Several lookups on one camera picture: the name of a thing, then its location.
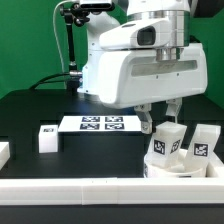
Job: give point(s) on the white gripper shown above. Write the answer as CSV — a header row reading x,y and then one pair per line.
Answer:
x,y
132,78

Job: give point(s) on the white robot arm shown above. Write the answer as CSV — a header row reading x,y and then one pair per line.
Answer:
x,y
160,25

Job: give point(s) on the white marker sheet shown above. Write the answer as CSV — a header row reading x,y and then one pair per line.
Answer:
x,y
109,123

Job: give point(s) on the white U-shaped wall fence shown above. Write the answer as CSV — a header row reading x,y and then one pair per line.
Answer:
x,y
112,191

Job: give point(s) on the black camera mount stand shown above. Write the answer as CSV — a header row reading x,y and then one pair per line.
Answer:
x,y
85,21

